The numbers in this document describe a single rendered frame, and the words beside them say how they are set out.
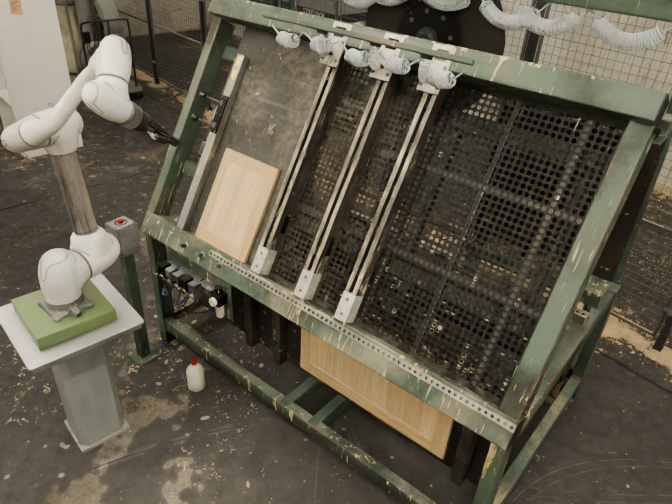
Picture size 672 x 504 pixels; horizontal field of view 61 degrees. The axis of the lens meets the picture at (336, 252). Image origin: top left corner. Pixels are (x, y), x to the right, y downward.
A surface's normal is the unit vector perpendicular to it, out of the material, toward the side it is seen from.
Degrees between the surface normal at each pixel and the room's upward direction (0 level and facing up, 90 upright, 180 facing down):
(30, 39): 90
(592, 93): 60
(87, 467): 0
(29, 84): 90
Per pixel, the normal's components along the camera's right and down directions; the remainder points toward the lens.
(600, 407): 0.05, -0.84
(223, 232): -0.52, -0.09
